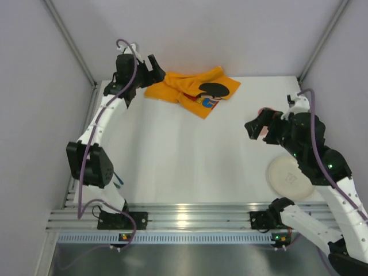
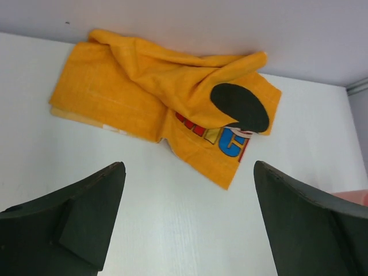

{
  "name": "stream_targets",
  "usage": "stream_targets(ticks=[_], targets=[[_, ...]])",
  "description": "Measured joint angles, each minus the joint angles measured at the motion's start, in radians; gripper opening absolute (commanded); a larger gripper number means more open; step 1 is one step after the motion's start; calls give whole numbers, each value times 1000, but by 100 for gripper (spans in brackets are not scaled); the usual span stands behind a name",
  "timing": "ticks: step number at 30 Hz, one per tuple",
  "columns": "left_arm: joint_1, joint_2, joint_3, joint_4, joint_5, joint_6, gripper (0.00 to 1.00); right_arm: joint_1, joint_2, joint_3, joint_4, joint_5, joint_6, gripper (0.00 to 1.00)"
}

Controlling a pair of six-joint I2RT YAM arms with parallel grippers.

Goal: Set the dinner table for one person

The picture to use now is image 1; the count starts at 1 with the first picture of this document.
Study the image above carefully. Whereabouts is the pink plastic cup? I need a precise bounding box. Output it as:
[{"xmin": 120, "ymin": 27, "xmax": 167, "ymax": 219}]
[{"xmin": 258, "ymin": 107, "xmax": 274, "ymax": 136}]

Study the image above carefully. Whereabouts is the white round plate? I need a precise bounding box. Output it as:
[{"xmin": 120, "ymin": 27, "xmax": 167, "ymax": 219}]
[{"xmin": 266, "ymin": 155, "xmax": 315, "ymax": 201}]

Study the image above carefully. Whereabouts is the orange Mickey Mouse placemat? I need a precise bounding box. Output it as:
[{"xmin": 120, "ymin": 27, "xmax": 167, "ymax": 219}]
[{"xmin": 144, "ymin": 66, "xmax": 241, "ymax": 119}]

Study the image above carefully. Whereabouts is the blue metallic spoon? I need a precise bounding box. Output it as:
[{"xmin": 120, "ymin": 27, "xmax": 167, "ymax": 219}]
[{"xmin": 114, "ymin": 172, "xmax": 124, "ymax": 185}]

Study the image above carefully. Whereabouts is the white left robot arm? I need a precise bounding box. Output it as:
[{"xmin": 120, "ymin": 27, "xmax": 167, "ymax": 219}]
[{"xmin": 66, "ymin": 53, "xmax": 166, "ymax": 218}]

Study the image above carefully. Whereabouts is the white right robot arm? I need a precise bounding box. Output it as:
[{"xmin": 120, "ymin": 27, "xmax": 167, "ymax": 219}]
[{"xmin": 244, "ymin": 108, "xmax": 367, "ymax": 275}]

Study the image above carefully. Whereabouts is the left aluminium corner post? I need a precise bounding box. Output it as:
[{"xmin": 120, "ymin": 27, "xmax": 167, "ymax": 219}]
[{"xmin": 43, "ymin": 0, "xmax": 97, "ymax": 87}]

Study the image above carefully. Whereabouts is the aluminium corner post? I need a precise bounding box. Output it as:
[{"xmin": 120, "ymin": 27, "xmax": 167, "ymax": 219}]
[
  {"xmin": 297, "ymin": 0, "xmax": 352, "ymax": 86},
  {"xmin": 43, "ymin": 0, "xmax": 97, "ymax": 87}
]

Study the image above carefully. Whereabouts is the right aluminium corner post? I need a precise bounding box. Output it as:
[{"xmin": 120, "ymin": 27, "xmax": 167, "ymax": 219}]
[{"xmin": 297, "ymin": 0, "xmax": 352, "ymax": 86}]

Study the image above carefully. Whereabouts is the aluminium rail base frame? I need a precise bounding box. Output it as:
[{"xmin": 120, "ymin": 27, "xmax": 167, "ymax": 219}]
[{"xmin": 45, "ymin": 202, "xmax": 346, "ymax": 233}]

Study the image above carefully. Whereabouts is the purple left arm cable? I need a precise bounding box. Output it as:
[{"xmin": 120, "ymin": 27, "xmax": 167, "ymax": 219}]
[{"xmin": 76, "ymin": 39, "xmax": 137, "ymax": 221}]

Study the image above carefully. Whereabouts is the white slotted cable duct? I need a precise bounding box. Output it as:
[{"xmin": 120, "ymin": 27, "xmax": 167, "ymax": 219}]
[{"xmin": 57, "ymin": 232, "xmax": 275, "ymax": 244}]

